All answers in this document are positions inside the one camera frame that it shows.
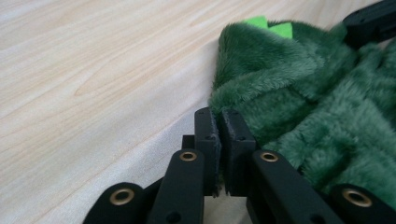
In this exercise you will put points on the green plush cloth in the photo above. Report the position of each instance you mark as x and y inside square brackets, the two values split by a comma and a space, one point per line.
[311, 102]

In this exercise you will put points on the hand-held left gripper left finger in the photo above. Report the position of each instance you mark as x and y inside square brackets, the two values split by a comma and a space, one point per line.
[207, 149]

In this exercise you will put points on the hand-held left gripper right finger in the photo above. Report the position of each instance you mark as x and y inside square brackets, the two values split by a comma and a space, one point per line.
[236, 149]

